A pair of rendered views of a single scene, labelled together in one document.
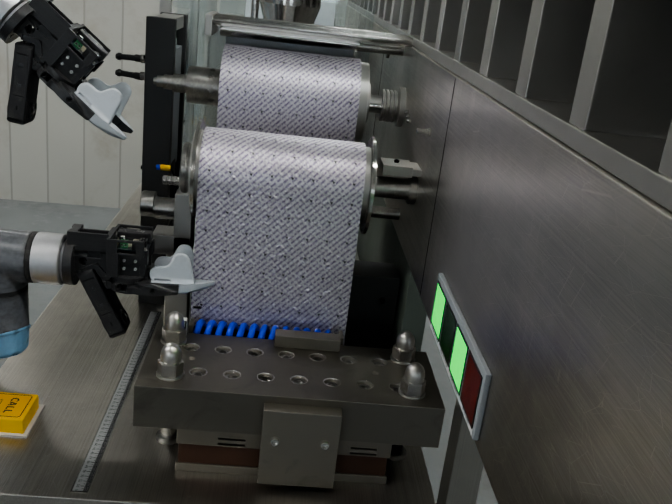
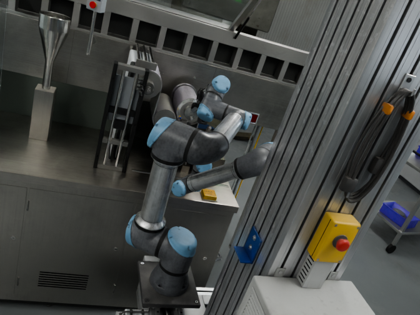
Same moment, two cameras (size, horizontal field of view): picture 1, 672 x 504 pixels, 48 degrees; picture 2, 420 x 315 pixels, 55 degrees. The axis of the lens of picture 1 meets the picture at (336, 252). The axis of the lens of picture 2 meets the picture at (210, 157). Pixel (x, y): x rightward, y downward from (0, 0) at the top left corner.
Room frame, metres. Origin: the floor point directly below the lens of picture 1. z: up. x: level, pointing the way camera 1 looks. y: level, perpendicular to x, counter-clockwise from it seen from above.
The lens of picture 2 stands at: (1.42, 2.19, 1.93)
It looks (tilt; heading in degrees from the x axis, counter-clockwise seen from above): 24 degrees down; 256
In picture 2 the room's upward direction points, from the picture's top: 19 degrees clockwise
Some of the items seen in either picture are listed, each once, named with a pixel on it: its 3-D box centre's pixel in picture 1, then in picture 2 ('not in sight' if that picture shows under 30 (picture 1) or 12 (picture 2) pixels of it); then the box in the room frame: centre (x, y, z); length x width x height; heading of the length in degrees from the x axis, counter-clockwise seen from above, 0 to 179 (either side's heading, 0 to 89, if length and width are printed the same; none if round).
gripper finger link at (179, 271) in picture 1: (182, 272); not in sight; (1.02, 0.22, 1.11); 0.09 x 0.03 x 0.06; 94
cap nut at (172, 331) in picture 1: (174, 326); not in sight; (0.97, 0.21, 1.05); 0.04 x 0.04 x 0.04
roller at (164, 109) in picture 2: not in sight; (162, 110); (1.23, 0.10, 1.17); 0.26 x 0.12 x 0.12; 95
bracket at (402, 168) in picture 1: (400, 166); not in sight; (1.13, -0.08, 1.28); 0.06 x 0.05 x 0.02; 95
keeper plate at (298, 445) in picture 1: (299, 447); not in sight; (0.84, 0.02, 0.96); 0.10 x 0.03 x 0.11; 95
